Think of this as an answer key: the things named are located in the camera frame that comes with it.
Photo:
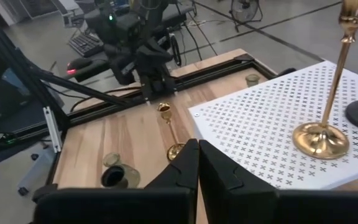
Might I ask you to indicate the black diagonal frame strut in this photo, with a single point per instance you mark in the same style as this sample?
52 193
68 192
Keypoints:
82 88

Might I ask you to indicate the large green ribbed glass holder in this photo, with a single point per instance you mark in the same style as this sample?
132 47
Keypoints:
129 177

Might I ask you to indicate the black keyboard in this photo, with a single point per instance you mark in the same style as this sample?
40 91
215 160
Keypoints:
85 45

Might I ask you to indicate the black floor fan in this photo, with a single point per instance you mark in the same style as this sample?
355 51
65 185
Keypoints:
244 9

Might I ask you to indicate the black table edge frame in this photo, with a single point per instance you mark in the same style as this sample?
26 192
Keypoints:
213 75

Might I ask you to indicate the white perforated metal stand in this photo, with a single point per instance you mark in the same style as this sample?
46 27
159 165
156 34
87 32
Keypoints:
259 124

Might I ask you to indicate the small green glass candle holder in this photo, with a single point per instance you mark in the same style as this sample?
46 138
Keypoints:
110 158
252 81

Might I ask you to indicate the short gold candlestick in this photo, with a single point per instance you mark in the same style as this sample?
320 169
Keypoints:
166 113

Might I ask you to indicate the black frame post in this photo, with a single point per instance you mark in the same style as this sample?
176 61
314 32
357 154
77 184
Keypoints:
17 62

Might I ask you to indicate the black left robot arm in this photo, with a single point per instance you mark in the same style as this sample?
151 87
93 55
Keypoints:
120 28

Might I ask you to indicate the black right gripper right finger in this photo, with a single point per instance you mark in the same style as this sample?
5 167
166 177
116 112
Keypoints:
275 207

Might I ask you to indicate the grey table leg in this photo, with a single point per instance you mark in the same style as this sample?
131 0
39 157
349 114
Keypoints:
39 168

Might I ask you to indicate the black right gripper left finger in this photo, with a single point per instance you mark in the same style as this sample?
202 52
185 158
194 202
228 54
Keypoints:
120 207

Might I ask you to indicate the black mouse red light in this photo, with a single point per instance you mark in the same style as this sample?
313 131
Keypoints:
79 63

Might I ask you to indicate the silver aluminium bracket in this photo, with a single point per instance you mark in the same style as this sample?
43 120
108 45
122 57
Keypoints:
53 130

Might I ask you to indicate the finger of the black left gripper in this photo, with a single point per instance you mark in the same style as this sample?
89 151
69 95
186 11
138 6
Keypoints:
171 84
147 90

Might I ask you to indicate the black workbench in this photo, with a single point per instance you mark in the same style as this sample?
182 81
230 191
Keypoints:
99 70

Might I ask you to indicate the tall gold candlestick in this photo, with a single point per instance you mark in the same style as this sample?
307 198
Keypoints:
320 141

